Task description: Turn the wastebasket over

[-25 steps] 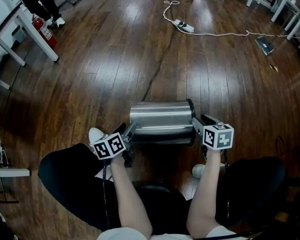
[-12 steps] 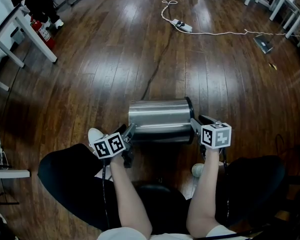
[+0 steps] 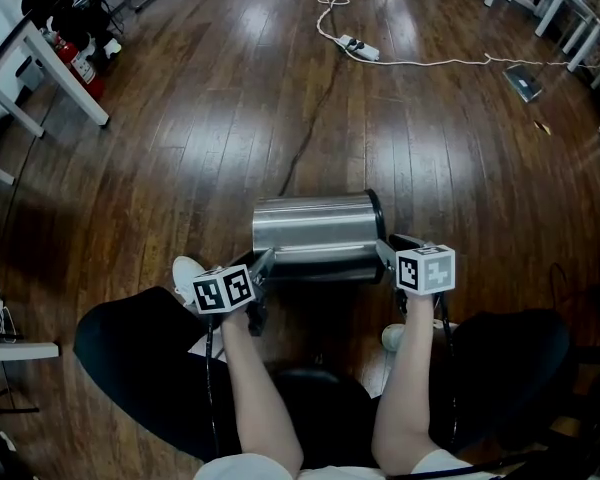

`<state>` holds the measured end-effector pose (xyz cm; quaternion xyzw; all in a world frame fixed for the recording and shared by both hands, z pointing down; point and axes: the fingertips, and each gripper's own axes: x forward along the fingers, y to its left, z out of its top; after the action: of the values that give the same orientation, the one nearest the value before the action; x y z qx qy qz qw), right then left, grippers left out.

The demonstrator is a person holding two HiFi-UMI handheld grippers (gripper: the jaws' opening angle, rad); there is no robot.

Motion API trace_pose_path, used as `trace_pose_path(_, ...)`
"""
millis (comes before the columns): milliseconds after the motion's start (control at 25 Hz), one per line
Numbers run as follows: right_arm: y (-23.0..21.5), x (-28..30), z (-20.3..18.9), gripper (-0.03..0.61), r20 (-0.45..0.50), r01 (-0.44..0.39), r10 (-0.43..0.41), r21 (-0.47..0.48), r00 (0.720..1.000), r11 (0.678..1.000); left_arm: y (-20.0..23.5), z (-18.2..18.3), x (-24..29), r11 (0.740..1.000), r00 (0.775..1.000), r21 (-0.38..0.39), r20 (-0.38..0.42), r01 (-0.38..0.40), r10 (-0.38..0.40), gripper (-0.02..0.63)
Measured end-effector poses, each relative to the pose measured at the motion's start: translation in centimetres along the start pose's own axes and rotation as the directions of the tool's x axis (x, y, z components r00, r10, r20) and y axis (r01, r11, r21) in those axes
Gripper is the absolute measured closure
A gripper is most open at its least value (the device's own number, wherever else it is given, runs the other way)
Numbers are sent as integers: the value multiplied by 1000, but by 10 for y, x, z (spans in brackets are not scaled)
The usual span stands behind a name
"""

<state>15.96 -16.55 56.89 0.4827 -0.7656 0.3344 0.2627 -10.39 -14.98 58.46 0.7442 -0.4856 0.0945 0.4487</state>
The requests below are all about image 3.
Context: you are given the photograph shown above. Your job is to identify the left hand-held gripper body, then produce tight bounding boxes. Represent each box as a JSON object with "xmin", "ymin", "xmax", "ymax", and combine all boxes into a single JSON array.
[{"xmin": 191, "ymin": 263, "xmax": 270, "ymax": 338}]

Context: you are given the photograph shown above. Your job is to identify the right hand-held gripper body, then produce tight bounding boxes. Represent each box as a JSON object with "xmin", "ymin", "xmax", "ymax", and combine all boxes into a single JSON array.
[{"xmin": 386, "ymin": 242, "xmax": 457, "ymax": 315}]

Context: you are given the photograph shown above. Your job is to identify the stainless steel wastebasket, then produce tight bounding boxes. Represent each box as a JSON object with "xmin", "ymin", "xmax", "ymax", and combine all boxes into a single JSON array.
[{"xmin": 251, "ymin": 188, "xmax": 386, "ymax": 286}]

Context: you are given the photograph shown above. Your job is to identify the person's right forearm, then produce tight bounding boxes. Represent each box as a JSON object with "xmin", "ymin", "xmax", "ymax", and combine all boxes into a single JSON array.
[{"xmin": 370, "ymin": 291, "xmax": 442, "ymax": 470}]

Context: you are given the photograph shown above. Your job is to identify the person's left forearm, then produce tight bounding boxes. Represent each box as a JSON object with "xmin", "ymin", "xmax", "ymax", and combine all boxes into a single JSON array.
[{"xmin": 220, "ymin": 309, "xmax": 306, "ymax": 480}]

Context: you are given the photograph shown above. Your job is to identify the person's left white shoe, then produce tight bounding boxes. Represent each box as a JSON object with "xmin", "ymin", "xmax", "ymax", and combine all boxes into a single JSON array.
[{"xmin": 171, "ymin": 255, "xmax": 207, "ymax": 310}]

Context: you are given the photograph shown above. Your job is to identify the person's white shoe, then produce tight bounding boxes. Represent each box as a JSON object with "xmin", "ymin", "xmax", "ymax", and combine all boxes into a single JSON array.
[
  {"xmin": 171, "ymin": 255, "xmax": 207, "ymax": 310},
  {"xmin": 381, "ymin": 323, "xmax": 407, "ymax": 354}
]

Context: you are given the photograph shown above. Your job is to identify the person's right white shoe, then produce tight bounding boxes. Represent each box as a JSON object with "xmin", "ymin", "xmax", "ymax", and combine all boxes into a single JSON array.
[{"xmin": 381, "ymin": 323, "xmax": 407, "ymax": 354}]

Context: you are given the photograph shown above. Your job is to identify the person's left leg black trousers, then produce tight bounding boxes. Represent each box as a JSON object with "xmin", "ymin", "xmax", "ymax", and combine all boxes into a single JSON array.
[{"xmin": 73, "ymin": 285, "xmax": 243, "ymax": 464}]

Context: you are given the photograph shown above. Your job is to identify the person's leg black trousers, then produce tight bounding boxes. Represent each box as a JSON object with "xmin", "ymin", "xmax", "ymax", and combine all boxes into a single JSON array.
[
  {"xmin": 442, "ymin": 309, "xmax": 572, "ymax": 455},
  {"xmin": 73, "ymin": 285, "xmax": 243, "ymax": 464}
]

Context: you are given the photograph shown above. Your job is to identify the person's right leg black trousers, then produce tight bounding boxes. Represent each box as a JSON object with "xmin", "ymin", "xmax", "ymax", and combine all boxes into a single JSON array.
[{"xmin": 442, "ymin": 309, "xmax": 572, "ymax": 455}]

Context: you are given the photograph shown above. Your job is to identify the black chair seat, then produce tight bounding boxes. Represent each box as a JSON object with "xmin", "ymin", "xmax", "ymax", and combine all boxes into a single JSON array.
[{"xmin": 268, "ymin": 367, "xmax": 379, "ymax": 470}]

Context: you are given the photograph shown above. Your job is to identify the person's white shirt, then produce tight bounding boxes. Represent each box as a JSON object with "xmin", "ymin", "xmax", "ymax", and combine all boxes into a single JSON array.
[{"xmin": 193, "ymin": 448, "xmax": 507, "ymax": 480}]

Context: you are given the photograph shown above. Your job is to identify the flat metal stand base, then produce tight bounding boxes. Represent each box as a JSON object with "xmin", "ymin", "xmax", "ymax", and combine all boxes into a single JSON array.
[{"xmin": 501, "ymin": 63, "xmax": 547, "ymax": 105}]

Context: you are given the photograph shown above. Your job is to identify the white power strip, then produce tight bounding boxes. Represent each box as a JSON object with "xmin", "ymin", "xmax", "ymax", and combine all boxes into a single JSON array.
[{"xmin": 338, "ymin": 33, "xmax": 382, "ymax": 63}]

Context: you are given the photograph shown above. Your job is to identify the white shelf board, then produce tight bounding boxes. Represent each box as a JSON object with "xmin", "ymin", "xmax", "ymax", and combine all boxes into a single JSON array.
[{"xmin": 0, "ymin": 339, "xmax": 61, "ymax": 365}]

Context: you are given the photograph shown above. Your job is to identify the red fire extinguisher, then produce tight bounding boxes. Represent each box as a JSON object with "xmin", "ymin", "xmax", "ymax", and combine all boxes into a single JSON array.
[{"xmin": 53, "ymin": 36, "xmax": 107, "ymax": 101}]

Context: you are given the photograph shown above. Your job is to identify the white table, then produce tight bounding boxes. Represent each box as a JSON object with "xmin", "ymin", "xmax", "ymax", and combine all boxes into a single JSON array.
[{"xmin": 0, "ymin": 16, "xmax": 112, "ymax": 185}]

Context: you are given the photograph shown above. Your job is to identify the left hand-held gripper black cable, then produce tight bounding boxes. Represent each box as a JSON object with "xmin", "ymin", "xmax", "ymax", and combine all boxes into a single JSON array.
[{"xmin": 204, "ymin": 313, "xmax": 224, "ymax": 464}]

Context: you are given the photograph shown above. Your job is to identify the hand-held gripper black cable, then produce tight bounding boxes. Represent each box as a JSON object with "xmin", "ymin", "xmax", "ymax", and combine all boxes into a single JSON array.
[
  {"xmin": 204, "ymin": 313, "xmax": 224, "ymax": 464},
  {"xmin": 433, "ymin": 291, "xmax": 462, "ymax": 450}
]

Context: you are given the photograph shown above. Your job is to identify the right hand-held gripper black cable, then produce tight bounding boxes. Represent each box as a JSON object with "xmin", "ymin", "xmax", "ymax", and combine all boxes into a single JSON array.
[{"xmin": 433, "ymin": 291, "xmax": 462, "ymax": 450}]

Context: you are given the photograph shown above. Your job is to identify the black floor cable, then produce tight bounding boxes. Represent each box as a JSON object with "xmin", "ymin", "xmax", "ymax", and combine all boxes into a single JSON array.
[{"xmin": 277, "ymin": 51, "xmax": 347, "ymax": 197}]

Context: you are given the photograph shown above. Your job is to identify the white braided cable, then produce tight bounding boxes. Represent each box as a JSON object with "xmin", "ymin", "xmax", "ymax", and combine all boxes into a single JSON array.
[{"xmin": 316, "ymin": 0, "xmax": 600, "ymax": 71}]

